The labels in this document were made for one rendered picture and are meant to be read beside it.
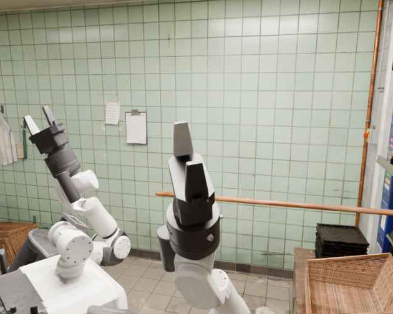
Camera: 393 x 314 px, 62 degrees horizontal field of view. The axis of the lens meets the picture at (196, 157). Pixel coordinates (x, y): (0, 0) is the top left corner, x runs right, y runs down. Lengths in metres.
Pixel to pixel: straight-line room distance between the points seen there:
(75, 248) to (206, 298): 0.31
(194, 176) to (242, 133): 2.62
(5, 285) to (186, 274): 0.44
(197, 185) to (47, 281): 0.51
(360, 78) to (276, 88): 0.66
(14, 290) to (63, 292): 0.11
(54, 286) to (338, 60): 2.67
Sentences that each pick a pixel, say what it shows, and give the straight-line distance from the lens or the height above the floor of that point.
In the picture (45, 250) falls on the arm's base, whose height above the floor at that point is 1.40.
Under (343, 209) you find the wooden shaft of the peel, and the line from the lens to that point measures 1.89.
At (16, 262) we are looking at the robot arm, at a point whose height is 1.35.
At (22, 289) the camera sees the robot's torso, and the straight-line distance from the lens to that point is 0.84.
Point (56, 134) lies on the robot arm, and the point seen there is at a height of 1.68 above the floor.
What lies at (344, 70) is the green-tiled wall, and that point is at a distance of 3.01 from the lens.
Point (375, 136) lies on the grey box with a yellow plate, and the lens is 2.73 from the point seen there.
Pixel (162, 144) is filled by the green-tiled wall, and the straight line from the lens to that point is 3.24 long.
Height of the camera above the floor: 1.82
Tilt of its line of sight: 12 degrees down
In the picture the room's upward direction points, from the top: straight up
